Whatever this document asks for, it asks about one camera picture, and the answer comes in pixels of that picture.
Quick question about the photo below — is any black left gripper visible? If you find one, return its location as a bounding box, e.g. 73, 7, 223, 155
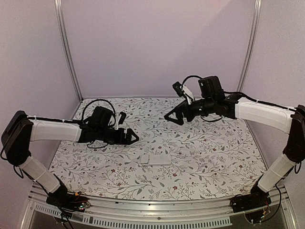
96, 126, 139, 145

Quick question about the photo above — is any white remote battery cover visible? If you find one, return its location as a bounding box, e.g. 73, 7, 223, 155
140, 155, 150, 165

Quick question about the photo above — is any white air conditioner remote control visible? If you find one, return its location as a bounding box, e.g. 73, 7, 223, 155
146, 155, 172, 166

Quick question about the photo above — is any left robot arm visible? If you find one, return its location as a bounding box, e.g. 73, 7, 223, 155
0, 106, 139, 207

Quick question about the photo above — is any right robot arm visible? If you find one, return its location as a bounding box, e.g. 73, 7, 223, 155
164, 75, 305, 208

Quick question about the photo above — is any floral patterned table cloth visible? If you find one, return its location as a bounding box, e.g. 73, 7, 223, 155
50, 98, 266, 201

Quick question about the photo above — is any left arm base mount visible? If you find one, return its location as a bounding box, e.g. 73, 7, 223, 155
46, 181, 91, 212

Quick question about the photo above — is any front aluminium rail frame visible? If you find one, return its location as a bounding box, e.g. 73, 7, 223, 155
21, 185, 299, 229

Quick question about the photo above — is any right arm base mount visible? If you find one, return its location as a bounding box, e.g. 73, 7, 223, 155
230, 183, 271, 224

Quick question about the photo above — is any right aluminium corner post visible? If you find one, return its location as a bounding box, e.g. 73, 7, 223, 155
237, 0, 262, 92

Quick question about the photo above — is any aluminium corner post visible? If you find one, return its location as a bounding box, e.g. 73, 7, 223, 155
54, 0, 83, 102
237, 0, 262, 92

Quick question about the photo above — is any left aluminium corner post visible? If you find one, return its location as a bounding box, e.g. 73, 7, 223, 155
54, 0, 83, 102

